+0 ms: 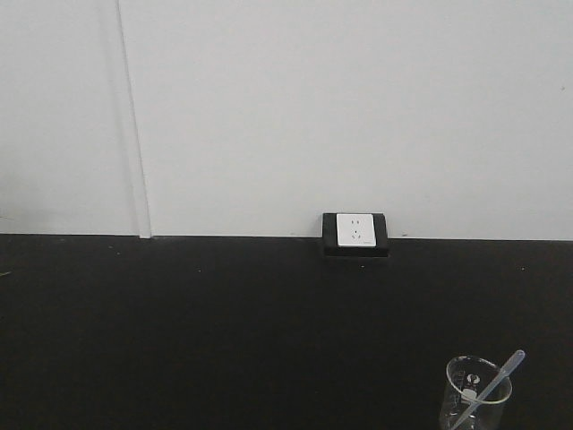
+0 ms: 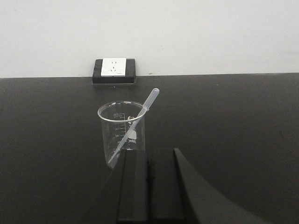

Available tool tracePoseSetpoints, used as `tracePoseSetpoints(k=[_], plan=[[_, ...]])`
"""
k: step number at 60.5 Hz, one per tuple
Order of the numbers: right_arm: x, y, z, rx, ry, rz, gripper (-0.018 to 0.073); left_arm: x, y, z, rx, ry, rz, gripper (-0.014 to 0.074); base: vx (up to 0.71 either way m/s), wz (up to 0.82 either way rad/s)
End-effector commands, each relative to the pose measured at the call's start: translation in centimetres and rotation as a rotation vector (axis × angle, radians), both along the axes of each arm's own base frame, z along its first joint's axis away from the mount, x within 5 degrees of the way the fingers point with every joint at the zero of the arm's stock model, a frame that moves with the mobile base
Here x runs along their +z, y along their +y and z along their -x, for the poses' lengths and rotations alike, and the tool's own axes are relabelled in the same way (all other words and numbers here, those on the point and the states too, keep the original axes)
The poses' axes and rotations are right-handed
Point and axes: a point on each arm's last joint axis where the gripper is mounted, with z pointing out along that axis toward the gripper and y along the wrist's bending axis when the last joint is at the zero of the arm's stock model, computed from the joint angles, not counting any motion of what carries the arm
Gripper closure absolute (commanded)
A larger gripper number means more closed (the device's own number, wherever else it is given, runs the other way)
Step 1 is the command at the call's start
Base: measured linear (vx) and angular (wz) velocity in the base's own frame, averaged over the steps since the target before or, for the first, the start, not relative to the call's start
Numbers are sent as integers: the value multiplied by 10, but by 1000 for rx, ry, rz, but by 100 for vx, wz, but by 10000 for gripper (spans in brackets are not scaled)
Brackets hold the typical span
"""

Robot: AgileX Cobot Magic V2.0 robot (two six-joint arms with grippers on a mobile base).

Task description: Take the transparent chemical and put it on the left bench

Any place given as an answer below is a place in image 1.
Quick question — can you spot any clear plastic pipette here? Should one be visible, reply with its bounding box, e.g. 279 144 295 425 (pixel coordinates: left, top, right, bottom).
447 349 526 430

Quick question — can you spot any clear glass beaker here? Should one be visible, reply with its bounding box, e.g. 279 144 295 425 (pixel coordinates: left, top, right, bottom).
439 355 513 430

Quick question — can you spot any white wall power socket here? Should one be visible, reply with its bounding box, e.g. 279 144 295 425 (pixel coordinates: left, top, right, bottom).
321 213 389 258

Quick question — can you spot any white wall trim strip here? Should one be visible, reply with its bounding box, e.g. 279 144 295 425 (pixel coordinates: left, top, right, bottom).
115 1 152 239

